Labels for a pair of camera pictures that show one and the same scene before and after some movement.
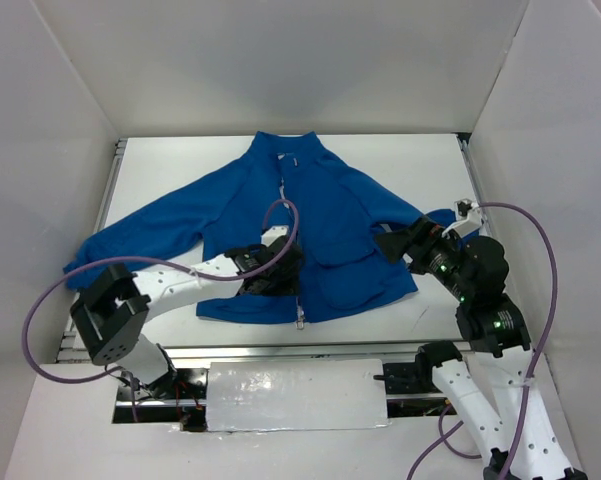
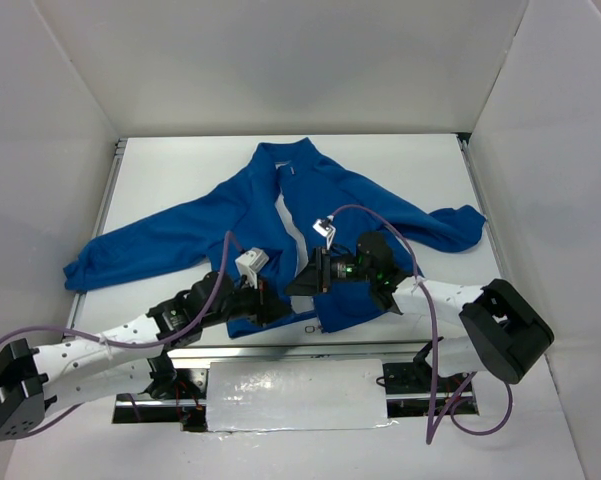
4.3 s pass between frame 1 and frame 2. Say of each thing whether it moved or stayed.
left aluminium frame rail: stayed
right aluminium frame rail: stayed
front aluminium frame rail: stayed
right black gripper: moved
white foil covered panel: stayed
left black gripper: moved
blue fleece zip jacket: moved
